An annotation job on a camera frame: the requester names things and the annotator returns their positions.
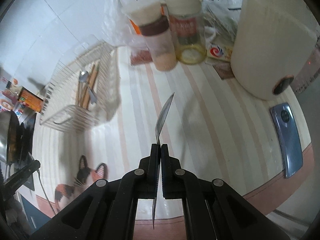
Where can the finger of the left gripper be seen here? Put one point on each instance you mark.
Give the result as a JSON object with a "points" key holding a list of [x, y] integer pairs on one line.
{"points": [[21, 176]]}

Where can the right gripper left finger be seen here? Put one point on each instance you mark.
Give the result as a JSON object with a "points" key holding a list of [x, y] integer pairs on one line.
{"points": [[107, 209]]}

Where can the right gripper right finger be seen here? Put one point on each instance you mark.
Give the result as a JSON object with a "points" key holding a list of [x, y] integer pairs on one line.
{"points": [[213, 209]]}

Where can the steel spoon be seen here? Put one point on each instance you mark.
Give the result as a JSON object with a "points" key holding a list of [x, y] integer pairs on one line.
{"points": [[92, 96], [158, 128]]}

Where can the steel wok lid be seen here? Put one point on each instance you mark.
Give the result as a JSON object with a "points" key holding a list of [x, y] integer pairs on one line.
{"points": [[10, 130]]}

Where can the black induction cooktop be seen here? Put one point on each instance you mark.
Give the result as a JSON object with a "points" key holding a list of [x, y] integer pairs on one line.
{"points": [[20, 151]]}

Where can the striped cat print table mat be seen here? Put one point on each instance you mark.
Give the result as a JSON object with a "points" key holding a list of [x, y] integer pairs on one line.
{"points": [[214, 127]]}

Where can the dark soy sauce bottle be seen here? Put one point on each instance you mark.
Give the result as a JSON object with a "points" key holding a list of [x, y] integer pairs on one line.
{"points": [[30, 100]]}

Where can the blue smartphone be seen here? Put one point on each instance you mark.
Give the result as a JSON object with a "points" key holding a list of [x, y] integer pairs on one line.
{"points": [[289, 140]]}

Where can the clear plastic organizer basket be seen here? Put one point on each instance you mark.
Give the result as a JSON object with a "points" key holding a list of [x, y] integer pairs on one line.
{"points": [[59, 110]]}

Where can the small seasoning packet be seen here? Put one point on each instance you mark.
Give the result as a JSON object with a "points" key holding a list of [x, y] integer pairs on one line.
{"points": [[220, 49]]}

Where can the white salt bag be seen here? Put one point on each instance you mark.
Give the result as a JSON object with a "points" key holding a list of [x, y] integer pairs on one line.
{"points": [[123, 18]]}

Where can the white pink electric kettle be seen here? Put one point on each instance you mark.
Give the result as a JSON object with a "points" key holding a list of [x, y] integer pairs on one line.
{"points": [[274, 39]]}

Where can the seasoning shaker brown band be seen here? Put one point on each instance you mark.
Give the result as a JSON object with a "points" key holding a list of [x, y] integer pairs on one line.
{"points": [[155, 29]]}

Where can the glass oil dispenser bottle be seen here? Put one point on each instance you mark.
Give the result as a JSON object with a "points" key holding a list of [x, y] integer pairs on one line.
{"points": [[187, 29]]}

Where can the colourful wall sticker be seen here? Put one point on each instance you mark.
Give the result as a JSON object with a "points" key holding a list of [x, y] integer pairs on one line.
{"points": [[9, 100]]}

